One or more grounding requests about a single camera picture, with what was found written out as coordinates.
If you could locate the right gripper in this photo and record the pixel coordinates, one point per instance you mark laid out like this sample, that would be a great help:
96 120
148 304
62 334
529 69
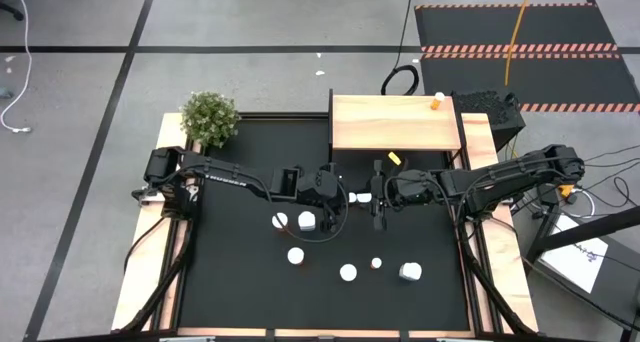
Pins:
415 187

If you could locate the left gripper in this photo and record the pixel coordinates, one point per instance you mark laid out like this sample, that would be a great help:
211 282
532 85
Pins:
320 187

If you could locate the large orange pill bottle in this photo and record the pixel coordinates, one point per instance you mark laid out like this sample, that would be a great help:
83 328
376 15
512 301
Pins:
348 272
365 198
295 255
279 220

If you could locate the white melatonin bottle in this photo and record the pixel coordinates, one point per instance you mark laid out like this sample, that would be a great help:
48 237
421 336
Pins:
410 271
307 220

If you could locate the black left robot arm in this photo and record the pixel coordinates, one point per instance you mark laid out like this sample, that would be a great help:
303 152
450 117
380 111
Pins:
225 177

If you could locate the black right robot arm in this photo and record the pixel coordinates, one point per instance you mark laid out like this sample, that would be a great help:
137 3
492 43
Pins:
510 177

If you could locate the potted green plant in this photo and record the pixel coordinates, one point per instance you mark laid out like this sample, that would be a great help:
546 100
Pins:
210 117

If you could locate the black table mat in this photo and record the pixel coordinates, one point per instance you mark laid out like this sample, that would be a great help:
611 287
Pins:
240 292

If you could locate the black perforated crate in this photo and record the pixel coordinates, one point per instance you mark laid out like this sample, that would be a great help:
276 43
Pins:
487 109

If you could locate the orange power plug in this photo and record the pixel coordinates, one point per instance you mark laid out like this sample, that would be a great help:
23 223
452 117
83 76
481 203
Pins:
566 190

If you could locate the black floor mat striped edges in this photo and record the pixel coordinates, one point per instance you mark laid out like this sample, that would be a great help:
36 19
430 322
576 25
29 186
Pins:
500 27

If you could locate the white board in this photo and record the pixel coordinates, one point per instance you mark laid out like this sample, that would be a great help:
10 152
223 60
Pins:
575 267

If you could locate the dark side table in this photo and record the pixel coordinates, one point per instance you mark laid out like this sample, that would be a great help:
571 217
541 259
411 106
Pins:
622 277

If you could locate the black office chair base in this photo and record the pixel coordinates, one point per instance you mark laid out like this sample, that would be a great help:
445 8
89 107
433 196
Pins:
12 9

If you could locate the wooden shelf with black frame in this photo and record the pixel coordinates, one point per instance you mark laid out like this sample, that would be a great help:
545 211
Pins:
390 124

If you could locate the black aluminium table frame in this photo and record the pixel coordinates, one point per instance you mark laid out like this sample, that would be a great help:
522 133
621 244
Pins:
285 116

